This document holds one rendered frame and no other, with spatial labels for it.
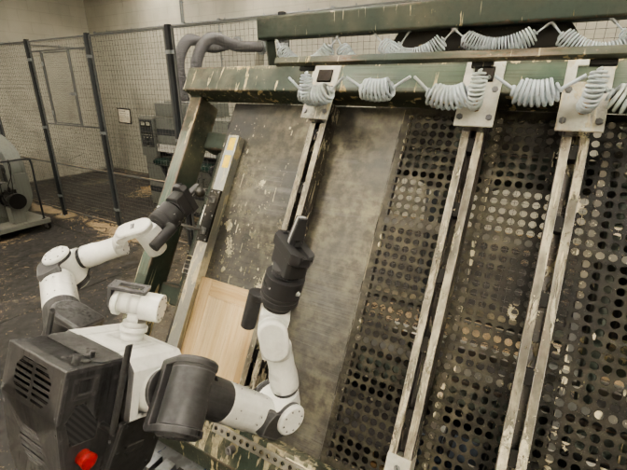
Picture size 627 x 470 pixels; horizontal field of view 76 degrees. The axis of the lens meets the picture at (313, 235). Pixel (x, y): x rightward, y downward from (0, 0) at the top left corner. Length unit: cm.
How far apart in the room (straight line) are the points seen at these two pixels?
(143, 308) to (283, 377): 36
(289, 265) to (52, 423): 51
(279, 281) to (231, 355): 63
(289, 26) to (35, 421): 175
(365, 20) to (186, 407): 159
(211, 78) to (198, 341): 99
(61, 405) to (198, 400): 24
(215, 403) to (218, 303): 62
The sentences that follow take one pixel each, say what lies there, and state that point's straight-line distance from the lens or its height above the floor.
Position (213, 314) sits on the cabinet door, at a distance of 149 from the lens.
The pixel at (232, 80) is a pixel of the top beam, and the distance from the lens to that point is 164.
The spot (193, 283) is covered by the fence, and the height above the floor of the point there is 122.
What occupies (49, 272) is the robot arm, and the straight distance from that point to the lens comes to 138.
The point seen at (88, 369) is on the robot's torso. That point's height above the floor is 140.
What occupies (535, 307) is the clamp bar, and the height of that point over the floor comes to 141.
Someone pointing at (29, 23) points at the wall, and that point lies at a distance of 1028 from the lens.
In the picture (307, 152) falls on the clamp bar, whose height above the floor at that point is 169.
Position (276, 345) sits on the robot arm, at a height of 136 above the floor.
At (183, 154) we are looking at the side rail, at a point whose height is 164.
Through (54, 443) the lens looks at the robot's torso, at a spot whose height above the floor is 129.
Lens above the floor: 190
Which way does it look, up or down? 21 degrees down
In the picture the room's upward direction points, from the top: straight up
